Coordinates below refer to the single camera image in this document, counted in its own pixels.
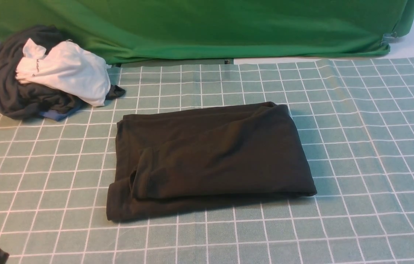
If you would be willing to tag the metal binder clip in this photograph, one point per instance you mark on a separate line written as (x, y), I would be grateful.
(388, 38)

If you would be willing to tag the green checkered table mat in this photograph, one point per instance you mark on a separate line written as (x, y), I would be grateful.
(356, 122)

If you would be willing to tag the white crumpled garment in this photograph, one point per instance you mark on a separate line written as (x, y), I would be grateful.
(68, 68)

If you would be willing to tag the dark gray long-sleeve shirt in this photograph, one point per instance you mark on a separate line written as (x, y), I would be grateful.
(214, 157)

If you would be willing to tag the green backdrop cloth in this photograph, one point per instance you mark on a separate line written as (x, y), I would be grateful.
(132, 30)

